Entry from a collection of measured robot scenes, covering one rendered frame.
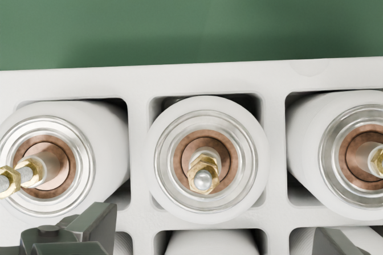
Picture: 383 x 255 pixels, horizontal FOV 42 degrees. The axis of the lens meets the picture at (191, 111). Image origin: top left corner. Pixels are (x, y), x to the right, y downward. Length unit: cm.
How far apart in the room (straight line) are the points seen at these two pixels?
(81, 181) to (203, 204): 9
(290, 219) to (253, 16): 27
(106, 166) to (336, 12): 37
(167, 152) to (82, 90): 12
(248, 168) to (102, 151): 11
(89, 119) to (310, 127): 16
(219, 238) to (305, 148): 11
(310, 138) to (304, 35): 27
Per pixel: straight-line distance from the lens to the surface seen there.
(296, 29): 63
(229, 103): 37
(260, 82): 44
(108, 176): 38
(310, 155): 37
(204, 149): 34
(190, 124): 36
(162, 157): 36
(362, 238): 43
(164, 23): 62
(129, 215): 45
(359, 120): 37
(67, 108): 38
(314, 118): 38
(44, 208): 39
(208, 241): 42
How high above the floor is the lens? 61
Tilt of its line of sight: 87 degrees down
